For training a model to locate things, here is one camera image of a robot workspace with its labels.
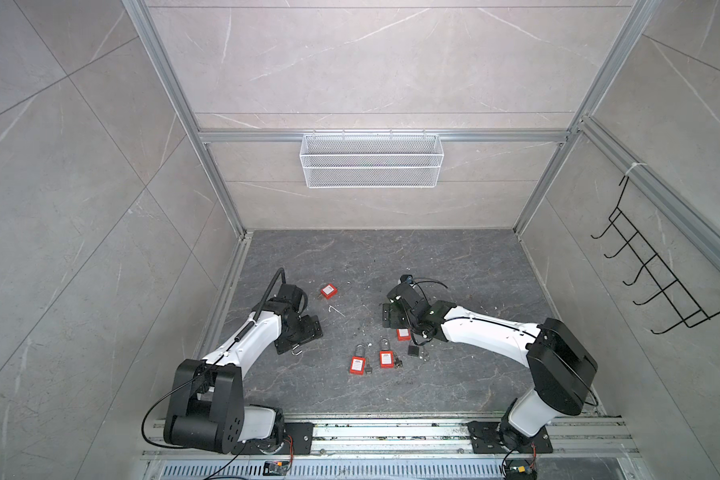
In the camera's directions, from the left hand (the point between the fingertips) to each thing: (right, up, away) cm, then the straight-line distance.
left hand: (307, 331), depth 88 cm
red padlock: (+5, +11, +13) cm, 17 cm away
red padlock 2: (+15, -8, -3) cm, 18 cm away
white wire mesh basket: (+19, +55, +13) cm, 60 cm away
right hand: (+26, +6, +1) cm, 27 cm away
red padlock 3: (+24, -7, -2) cm, 25 cm away
